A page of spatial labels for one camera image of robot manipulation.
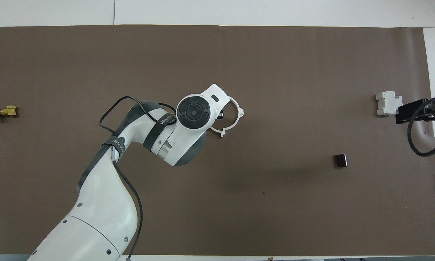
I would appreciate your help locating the white half pipe clamp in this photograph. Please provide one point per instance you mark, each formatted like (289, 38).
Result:
(216, 129)
(237, 121)

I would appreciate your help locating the white circuit breaker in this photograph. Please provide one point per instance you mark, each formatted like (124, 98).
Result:
(386, 103)

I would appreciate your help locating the brown paper table mat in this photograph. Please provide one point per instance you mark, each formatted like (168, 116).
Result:
(239, 199)

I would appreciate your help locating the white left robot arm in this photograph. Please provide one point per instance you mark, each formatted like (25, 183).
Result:
(105, 203)

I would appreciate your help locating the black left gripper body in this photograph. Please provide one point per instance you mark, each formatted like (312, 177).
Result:
(220, 116)

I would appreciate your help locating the small dark brown cylinder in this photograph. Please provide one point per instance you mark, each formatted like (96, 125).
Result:
(341, 161)

